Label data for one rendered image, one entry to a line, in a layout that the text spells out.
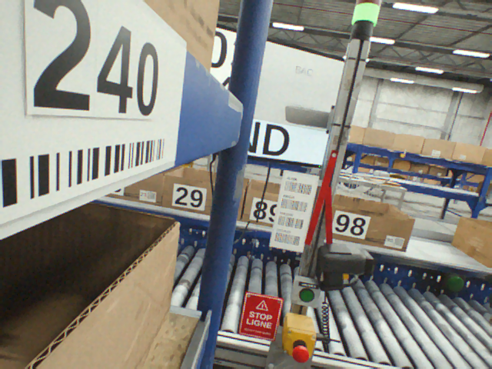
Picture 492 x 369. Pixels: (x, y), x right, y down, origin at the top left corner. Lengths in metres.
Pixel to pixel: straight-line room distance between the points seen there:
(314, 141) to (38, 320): 0.68
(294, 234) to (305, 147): 0.24
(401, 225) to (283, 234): 0.85
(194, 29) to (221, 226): 0.16
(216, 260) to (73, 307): 0.13
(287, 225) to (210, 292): 0.43
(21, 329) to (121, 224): 0.10
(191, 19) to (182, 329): 0.25
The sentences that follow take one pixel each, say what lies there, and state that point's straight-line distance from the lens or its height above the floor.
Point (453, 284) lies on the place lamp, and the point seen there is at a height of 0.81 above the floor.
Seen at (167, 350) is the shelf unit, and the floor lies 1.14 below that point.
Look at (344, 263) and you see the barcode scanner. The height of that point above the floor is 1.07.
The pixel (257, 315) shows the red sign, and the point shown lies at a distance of 0.80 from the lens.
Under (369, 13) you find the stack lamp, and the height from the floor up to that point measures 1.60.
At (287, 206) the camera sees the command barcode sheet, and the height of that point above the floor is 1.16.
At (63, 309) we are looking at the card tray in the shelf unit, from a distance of 0.31.
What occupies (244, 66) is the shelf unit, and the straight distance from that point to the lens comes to 0.25.
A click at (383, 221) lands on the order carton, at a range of 1.42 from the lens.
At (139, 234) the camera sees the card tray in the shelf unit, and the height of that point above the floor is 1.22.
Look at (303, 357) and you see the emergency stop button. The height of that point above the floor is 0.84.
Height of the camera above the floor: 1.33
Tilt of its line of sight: 11 degrees down
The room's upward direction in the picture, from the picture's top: 10 degrees clockwise
